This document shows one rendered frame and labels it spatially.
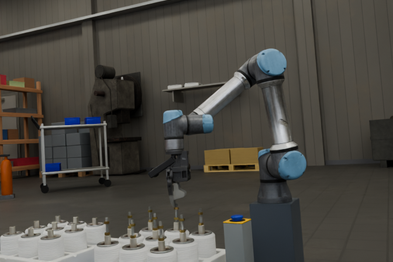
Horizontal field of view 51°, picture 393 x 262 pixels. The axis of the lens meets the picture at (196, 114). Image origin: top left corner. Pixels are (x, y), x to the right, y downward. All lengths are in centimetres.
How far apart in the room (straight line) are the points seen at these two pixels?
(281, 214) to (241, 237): 45
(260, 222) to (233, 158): 565
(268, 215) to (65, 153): 782
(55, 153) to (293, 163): 818
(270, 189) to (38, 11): 1034
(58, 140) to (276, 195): 796
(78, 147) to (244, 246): 790
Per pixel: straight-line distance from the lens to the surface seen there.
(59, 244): 173
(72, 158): 924
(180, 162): 157
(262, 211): 183
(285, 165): 168
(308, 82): 786
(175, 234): 159
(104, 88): 869
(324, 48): 803
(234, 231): 140
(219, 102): 175
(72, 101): 1053
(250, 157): 735
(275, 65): 169
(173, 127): 155
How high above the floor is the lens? 59
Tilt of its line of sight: 4 degrees up
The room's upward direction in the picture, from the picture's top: 4 degrees counter-clockwise
